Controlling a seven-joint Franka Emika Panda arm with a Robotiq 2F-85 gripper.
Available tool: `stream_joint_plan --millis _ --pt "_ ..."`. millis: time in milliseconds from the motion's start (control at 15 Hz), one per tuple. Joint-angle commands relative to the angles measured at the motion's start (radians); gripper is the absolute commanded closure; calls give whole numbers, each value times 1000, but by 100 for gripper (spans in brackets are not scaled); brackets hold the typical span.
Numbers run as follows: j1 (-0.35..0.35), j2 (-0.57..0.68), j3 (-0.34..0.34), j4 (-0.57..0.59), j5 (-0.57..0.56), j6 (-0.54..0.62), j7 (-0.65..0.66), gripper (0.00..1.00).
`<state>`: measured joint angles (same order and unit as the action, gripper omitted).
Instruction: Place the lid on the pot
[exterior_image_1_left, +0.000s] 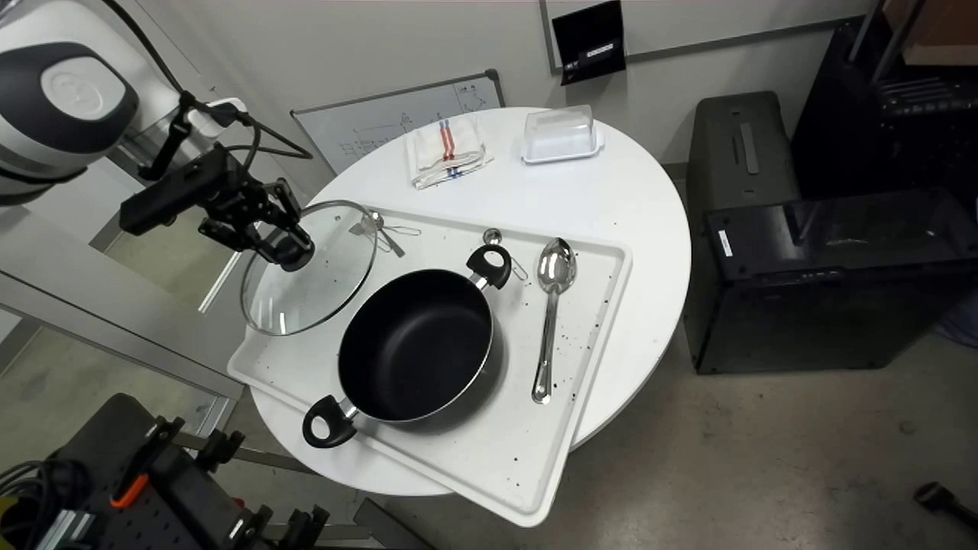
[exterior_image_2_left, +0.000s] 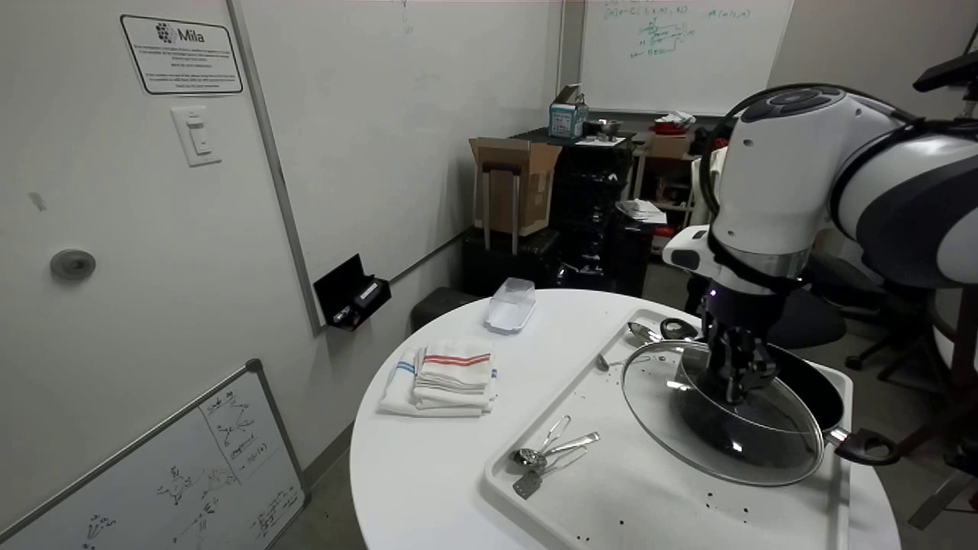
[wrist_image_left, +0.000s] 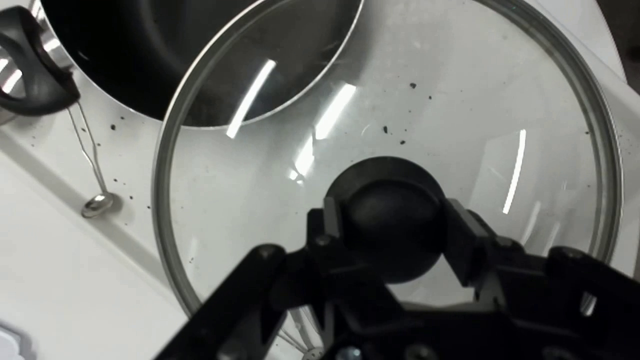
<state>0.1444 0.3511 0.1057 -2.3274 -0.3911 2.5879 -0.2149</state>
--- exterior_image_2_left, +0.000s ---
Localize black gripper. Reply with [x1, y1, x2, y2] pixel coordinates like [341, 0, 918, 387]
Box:
[699, 288, 788, 409]

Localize glass lid with black knob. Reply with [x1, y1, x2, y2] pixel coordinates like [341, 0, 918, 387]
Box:
[616, 340, 826, 488]

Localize black frying pan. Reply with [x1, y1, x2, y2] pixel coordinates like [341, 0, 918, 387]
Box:
[658, 313, 905, 469]

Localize black office chair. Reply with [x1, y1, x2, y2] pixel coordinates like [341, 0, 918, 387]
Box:
[768, 253, 978, 378]

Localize white plastic tray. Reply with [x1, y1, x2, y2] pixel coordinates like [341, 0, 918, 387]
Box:
[480, 301, 855, 550]

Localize brown boxes on shelf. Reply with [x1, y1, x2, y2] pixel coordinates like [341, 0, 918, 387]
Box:
[637, 110, 709, 225]

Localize black shelf unit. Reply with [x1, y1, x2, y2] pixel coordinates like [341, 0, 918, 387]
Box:
[553, 133, 655, 298]

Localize clear plastic container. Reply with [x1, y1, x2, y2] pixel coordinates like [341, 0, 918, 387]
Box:
[484, 276, 538, 336]

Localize brown cardboard box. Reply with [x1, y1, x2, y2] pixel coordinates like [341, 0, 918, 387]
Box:
[469, 133, 562, 238]

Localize blue tissue box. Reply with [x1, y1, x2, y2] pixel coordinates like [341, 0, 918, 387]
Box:
[548, 81, 593, 144]

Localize black marker holder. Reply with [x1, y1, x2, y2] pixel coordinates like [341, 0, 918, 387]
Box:
[311, 250, 394, 333]

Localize small leaning whiteboard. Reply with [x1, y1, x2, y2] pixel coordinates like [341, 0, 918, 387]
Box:
[0, 358, 308, 550]

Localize far wall whiteboard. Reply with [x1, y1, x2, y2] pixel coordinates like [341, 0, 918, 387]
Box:
[577, 0, 798, 116]

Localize large wall whiteboard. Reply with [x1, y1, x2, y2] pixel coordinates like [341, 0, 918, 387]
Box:
[222, 0, 568, 333]

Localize white light switch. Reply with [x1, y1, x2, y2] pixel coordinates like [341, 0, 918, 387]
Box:
[169, 105, 222, 171]

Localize white wall notice sign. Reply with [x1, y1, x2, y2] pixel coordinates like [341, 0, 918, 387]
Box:
[119, 13, 249, 97]

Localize round grey wall bumper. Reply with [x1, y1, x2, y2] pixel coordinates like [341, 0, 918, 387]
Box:
[47, 244, 100, 285]

